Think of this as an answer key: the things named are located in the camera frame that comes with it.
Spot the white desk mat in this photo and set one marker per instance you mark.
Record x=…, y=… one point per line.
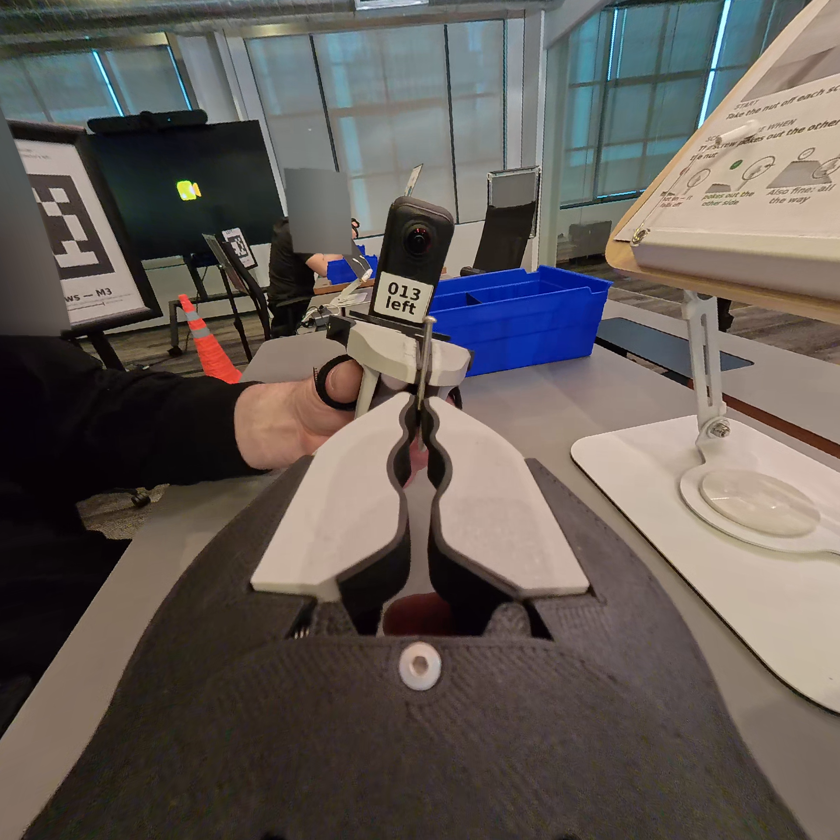
x=656, y=590

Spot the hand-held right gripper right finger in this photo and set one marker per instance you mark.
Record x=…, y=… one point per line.
x=505, y=525

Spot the black video bar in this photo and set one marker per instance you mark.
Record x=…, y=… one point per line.
x=144, y=121

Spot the person's left hand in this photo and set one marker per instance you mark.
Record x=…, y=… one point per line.
x=282, y=420

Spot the long metal screw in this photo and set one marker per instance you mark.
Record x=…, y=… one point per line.
x=425, y=354

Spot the printed instruction sheet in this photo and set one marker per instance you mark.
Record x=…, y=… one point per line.
x=787, y=98

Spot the large grid window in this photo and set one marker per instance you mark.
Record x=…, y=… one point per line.
x=656, y=98
x=65, y=79
x=394, y=98

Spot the orange traffic cone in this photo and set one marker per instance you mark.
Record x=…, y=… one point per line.
x=210, y=348

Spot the blue divided plastic bin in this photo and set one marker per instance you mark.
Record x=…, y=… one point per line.
x=525, y=328

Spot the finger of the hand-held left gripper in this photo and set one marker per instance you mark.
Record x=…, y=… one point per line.
x=449, y=364
x=387, y=354

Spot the large black display screen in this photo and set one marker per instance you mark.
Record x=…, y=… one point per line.
x=164, y=216

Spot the person's left forearm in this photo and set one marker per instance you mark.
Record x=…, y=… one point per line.
x=131, y=420

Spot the grey desk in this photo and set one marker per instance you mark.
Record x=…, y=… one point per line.
x=525, y=407

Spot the framed marker poster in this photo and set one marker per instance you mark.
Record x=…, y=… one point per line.
x=79, y=229

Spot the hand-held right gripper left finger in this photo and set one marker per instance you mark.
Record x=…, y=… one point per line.
x=328, y=518

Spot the person's black clothed torso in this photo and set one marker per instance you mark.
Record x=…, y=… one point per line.
x=33, y=623

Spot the person's right hand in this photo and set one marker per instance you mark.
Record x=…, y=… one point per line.
x=420, y=613

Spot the black office chair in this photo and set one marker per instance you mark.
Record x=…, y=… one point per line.
x=502, y=236

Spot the small marker sign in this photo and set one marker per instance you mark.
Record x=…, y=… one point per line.
x=237, y=248

